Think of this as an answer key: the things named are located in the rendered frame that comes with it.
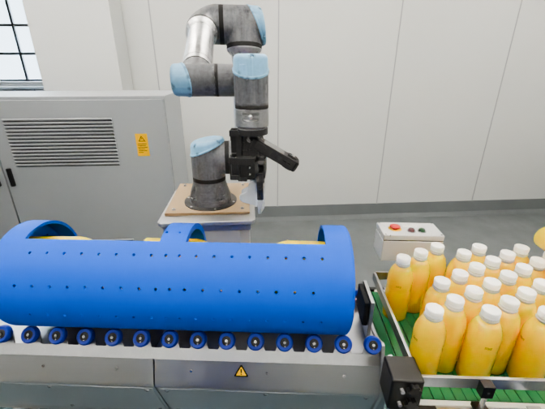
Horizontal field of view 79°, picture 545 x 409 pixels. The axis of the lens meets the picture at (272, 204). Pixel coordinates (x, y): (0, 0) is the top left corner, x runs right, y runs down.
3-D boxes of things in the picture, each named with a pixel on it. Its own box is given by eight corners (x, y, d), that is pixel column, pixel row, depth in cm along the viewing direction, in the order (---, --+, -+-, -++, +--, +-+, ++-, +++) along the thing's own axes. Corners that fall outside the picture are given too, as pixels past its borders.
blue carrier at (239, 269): (70, 289, 110) (53, 207, 102) (334, 295, 107) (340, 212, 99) (-2, 349, 83) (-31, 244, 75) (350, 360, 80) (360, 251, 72)
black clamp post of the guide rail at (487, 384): (469, 403, 77) (478, 379, 74) (482, 404, 77) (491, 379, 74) (474, 412, 75) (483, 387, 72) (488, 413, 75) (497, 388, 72)
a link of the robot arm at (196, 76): (183, -3, 106) (165, 62, 72) (218, -2, 107) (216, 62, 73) (188, 36, 114) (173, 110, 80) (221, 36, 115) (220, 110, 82)
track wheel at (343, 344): (332, 334, 87) (333, 335, 85) (349, 333, 87) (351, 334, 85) (334, 353, 86) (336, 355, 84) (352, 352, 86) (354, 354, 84)
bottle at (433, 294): (444, 340, 95) (460, 283, 87) (437, 355, 90) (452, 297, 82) (418, 328, 99) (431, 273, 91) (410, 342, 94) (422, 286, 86)
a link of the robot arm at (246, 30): (226, 172, 124) (219, 10, 112) (266, 171, 126) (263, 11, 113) (225, 176, 112) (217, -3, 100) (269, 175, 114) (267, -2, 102)
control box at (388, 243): (373, 246, 124) (376, 221, 120) (427, 247, 123) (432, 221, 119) (379, 260, 115) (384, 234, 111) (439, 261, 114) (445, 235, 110)
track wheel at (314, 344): (303, 333, 87) (304, 334, 85) (321, 333, 87) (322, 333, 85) (305, 352, 86) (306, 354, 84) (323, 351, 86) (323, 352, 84)
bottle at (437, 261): (441, 307, 107) (453, 256, 100) (418, 306, 108) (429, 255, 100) (432, 293, 114) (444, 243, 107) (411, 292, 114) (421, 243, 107)
